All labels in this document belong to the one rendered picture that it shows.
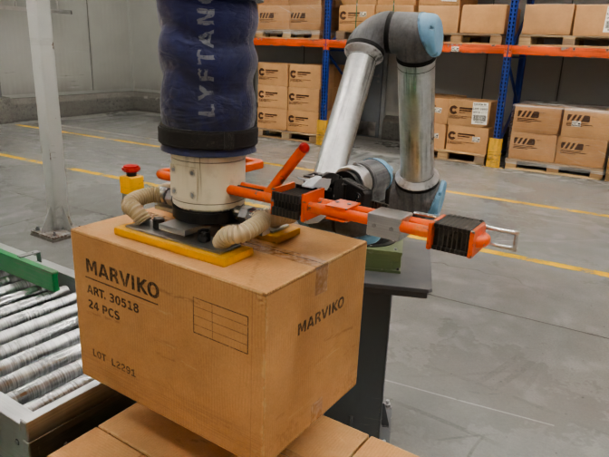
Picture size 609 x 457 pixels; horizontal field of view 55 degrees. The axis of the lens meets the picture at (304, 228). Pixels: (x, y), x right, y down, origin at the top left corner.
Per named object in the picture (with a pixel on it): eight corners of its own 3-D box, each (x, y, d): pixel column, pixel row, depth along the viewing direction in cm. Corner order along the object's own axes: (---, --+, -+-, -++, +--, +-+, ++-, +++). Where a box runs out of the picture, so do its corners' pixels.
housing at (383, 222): (364, 235, 113) (366, 212, 111) (380, 227, 118) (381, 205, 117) (398, 242, 109) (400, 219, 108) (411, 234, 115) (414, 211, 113)
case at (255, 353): (82, 373, 152) (70, 228, 140) (191, 319, 184) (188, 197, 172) (262, 470, 121) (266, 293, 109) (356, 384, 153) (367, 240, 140)
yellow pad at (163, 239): (113, 234, 137) (111, 214, 136) (145, 225, 145) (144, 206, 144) (224, 268, 120) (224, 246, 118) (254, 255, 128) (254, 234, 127)
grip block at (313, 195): (267, 215, 123) (268, 188, 121) (293, 206, 131) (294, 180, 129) (301, 223, 119) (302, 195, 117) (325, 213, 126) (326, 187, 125)
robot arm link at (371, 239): (345, 232, 161) (348, 189, 157) (385, 239, 156) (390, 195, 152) (333, 242, 152) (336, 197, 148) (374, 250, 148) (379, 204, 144)
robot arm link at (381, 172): (393, 196, 152) (397, 159, 149) (371, 206, 142) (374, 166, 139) (362, 189, 157) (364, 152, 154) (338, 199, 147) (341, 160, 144)
